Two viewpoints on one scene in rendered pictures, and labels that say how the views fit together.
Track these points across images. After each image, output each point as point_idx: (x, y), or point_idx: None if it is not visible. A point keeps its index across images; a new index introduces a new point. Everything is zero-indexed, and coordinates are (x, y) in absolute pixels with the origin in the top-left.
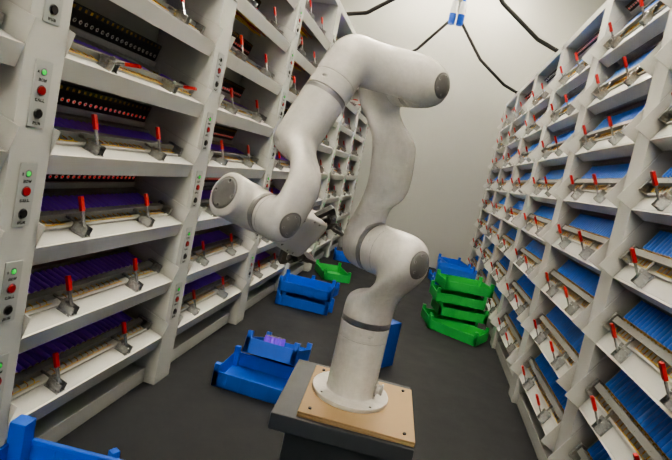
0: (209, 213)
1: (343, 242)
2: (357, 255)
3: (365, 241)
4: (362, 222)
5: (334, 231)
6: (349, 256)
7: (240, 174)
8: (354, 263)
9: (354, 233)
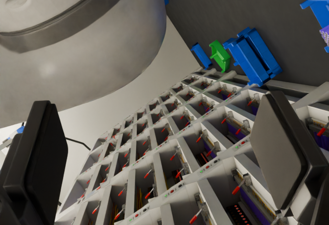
0: (286, 219)
1: (132, 69)
2: None
3: (38, 9)
4: (20, 75)
5: (23, 174)
6: (146, 18)
7: (220, 212)
8: None
9: (70, 66)
